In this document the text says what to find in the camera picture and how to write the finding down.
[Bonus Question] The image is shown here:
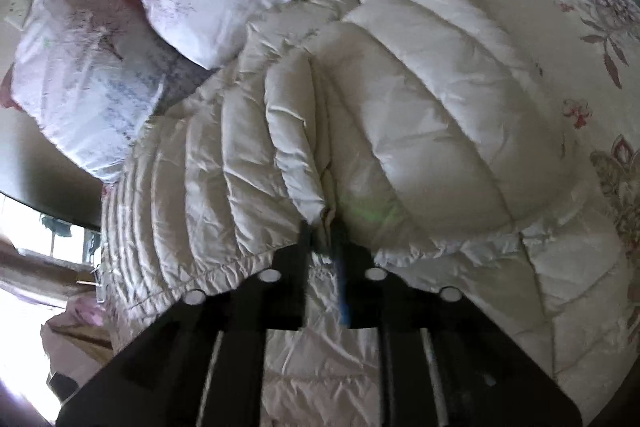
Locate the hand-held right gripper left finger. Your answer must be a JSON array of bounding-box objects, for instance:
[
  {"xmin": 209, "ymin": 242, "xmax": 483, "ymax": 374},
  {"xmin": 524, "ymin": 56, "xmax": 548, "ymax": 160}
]
[{"xmin": 55, "ymin": 217, "xmax": 316, "ymax": 427}]

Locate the pink cloth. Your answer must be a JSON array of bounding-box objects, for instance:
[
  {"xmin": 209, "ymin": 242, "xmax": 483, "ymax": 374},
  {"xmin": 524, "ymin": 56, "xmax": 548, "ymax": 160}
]
[{"xmin": 40, "ymin": 297, "xmax": 117, "ymax": 390}]

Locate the bright window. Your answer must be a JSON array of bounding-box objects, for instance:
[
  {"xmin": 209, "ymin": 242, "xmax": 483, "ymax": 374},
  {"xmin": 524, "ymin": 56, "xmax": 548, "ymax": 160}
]
[{"xmin": 0, "ymin": 194, "xmax": 101, "ymax": 308}]

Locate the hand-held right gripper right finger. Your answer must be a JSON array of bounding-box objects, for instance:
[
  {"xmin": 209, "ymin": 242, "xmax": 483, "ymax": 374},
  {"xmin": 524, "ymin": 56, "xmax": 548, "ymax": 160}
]
[{"xmin": 331, "ymin": 219, "xmax": 584, "ymax": 427}]

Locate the white puffer jacket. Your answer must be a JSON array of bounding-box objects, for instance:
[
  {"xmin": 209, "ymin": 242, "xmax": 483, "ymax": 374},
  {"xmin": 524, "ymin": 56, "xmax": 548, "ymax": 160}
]
[{"xmin": 97, "ymin": 0, "xmax": 623, "ymax": 427}]

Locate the floral bed sheet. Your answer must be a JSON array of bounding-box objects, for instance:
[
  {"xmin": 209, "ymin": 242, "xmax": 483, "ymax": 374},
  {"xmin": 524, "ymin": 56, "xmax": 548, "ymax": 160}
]
[{"xmin": 450, "ymin": 0, "xmax": 640, "ymax": 358}]

